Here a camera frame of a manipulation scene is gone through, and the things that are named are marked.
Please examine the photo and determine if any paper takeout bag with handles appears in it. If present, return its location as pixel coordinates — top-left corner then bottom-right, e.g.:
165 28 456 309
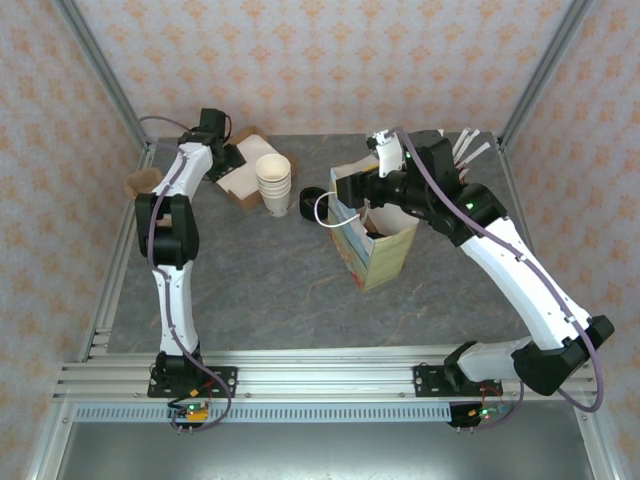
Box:
313 154 420 294

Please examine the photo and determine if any stack of white napkins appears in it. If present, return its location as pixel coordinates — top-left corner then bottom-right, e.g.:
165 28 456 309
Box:
217 134 281 201

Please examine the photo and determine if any brown cardboard napkin box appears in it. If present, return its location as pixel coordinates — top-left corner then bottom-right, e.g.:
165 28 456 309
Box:
215 127 300 211

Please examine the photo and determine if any stack of black cup lids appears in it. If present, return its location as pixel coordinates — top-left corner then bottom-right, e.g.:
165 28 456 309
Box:
298 186 331 221

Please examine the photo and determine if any stack of white paper cups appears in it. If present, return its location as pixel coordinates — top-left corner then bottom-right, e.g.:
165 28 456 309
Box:
254 153 293 218

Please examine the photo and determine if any stack of brown pulp carriers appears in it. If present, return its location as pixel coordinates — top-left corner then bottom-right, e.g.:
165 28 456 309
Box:
123 167 174 231

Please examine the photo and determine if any grey sheet metal panel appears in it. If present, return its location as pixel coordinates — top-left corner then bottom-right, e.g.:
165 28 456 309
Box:
52 419 594 480

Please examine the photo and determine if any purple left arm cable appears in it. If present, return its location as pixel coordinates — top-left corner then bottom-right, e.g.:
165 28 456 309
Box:
137 114 235 435

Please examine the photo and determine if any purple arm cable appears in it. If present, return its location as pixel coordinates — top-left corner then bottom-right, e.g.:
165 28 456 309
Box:
137 114 235 435
392 127 604 432

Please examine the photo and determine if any aluminium table side rail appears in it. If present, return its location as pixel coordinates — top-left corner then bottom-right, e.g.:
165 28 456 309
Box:
496 133 571 360
77 139 157 362

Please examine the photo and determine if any aluminium frame post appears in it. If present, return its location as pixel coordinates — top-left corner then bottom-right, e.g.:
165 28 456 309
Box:
498 0 600 150
52 0 154 154

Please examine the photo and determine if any wide aluminium mounting rail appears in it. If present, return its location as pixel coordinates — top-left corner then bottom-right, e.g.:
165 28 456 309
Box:
52 342 600 402

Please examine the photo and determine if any white slotted cable tray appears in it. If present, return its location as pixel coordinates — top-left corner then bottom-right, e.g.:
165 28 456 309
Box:
73 402 454 425

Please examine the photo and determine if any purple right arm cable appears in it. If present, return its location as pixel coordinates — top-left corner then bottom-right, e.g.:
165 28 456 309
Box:
392 127 604 432

